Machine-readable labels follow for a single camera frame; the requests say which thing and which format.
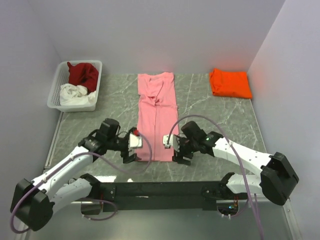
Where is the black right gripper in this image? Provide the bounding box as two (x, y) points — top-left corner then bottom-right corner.
(172, 135), (199, 167)

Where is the pink t shirt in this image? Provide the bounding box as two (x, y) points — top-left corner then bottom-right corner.
(137, 72), (178, 162)

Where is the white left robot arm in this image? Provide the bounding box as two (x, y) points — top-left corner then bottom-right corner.
(10, 118), (142, 234)

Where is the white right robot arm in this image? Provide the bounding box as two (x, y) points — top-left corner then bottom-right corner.
(162, 121), (299, 206)

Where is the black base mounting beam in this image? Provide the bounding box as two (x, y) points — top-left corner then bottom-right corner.
(100, 181), (248, 211)

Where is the white t shirt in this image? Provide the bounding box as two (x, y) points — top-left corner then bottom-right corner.
(59, 83), (96, 106)

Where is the folded orange t shirt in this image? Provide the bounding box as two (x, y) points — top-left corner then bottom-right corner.
(209, 68), (253, 99)

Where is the dark red t shirt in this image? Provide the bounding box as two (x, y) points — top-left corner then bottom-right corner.
(67, 62), (99, 93)

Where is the white plastic laundry basket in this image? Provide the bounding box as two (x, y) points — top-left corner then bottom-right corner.
(47, 60), (103, 113)

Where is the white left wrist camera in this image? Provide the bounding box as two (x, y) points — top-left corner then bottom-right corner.
(128, 133), (143, 149)

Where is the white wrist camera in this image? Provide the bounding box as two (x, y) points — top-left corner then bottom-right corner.
(162, 134), (179, 150)
(128, 133), (143, 149)

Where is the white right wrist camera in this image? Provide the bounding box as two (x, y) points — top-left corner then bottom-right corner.
(162, 134), (179, 150)

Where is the aluminium rail frame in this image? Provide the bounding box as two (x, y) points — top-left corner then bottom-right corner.
(13, 109), (303, 240)

